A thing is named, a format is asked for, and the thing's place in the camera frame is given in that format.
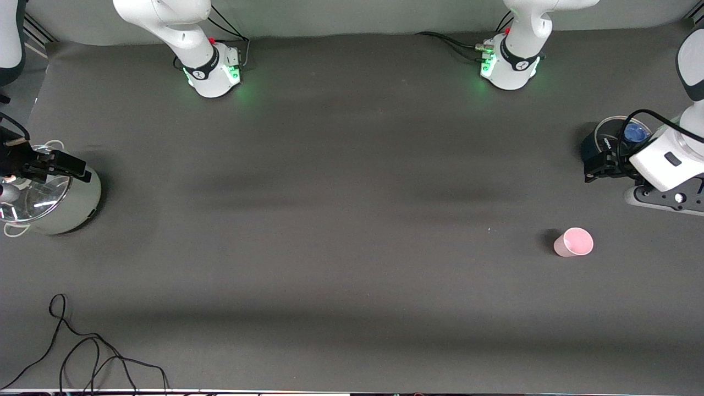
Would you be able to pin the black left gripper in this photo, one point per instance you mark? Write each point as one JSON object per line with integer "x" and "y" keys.
{"x": 605, "y": 161}

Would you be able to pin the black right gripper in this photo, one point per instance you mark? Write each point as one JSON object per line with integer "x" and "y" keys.
{"x": 22, "y": 163}

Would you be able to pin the pink cup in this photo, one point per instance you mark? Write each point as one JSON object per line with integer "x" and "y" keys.
{"x": 573, "y": 242}

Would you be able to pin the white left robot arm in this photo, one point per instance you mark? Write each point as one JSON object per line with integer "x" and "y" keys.
{"x": 522, "y": 55}

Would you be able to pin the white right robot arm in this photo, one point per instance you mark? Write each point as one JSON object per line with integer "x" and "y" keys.
{"x": 181, "y": 33}

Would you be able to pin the glass lid with copper knob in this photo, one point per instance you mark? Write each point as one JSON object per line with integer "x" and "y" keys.
{"x": 38, "y": 203}

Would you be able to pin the glass lid with blue knob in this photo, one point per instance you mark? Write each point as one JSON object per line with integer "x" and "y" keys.
{"x": 610, "y": 127}

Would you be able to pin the light green cooking pot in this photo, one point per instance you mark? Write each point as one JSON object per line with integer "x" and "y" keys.
{"x": 77, "y": 209}

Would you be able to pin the dark grey table mat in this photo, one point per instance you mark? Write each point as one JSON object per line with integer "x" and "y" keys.
{"x": 352, "y": 220}

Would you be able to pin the aluminium frame rail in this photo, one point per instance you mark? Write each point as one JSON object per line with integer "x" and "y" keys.
{"x": 38, "y": 33}
{"x": 697, "y": 19}

